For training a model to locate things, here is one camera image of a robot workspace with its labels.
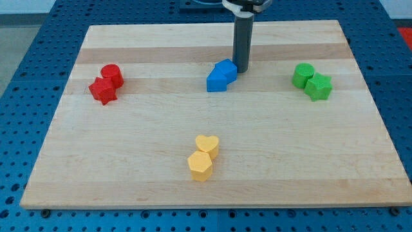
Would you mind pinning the yellow heart block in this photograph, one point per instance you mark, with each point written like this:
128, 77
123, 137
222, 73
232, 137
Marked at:
208, 144

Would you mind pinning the green cylinder block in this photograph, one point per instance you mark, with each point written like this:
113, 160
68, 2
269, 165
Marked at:
302, 73

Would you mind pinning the blue pentagon block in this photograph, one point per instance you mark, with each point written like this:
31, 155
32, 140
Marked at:
216, 81

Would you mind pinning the yellow hexagon block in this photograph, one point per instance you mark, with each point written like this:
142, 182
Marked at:
200, 166

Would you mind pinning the red cylinder block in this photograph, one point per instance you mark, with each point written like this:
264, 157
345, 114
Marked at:
112, 72

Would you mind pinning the blue cube block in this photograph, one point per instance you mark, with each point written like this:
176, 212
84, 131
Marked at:
228, 69

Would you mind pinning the red star block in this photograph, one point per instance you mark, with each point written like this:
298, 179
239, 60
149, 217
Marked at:
103, 90

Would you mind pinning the green star block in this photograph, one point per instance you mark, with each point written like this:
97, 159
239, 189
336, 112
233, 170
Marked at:
318, 87

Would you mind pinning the light wooden board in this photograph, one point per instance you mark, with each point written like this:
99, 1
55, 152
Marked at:
136, 128

